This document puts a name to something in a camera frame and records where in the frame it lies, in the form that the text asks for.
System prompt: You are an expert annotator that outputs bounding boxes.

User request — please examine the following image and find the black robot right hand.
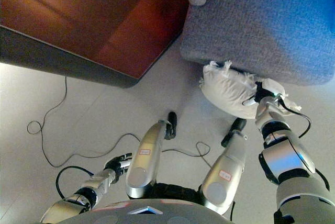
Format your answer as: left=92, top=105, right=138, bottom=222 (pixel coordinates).
left=242, top=81, right=286, bottom=107

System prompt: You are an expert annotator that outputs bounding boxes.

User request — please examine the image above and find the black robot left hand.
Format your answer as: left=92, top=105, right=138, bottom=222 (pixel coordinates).
left=104, top=152, right=133, bottom=183

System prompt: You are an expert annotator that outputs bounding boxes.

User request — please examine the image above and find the white tasselled pillow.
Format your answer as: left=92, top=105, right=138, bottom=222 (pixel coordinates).
left=198, top=60, right=302, bottom=120

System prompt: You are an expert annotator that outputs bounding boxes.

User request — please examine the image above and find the silver robot left leg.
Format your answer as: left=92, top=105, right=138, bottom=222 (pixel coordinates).
left=125, top=111, right=178, bottom=200

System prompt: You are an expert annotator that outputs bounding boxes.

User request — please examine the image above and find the grey fabric armchair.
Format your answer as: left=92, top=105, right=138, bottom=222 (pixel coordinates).
left=179, top=0, right=335, bottom=87

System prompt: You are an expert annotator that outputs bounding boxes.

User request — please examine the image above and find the brown wooden cabinet dark edge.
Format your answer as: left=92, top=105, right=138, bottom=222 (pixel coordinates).
left=0, top=0, right=191, bottom=90

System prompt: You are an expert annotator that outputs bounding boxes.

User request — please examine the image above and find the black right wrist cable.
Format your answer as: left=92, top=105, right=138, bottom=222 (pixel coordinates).
left=276, top=97, right=312, bottom=140

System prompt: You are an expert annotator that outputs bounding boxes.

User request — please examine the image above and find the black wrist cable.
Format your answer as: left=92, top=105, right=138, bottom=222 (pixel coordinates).
left=55, top=165, right=95, bottom=200
left=276, top=97, right=312, bottom=140

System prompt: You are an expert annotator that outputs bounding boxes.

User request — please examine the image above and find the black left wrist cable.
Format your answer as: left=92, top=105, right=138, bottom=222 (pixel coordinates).
left=55, top=165, right=95, bottom=200

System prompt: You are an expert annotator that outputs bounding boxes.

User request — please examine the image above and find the thin black floor cable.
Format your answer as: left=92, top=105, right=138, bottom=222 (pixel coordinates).
left=27, top=76, right=213, bottom=169

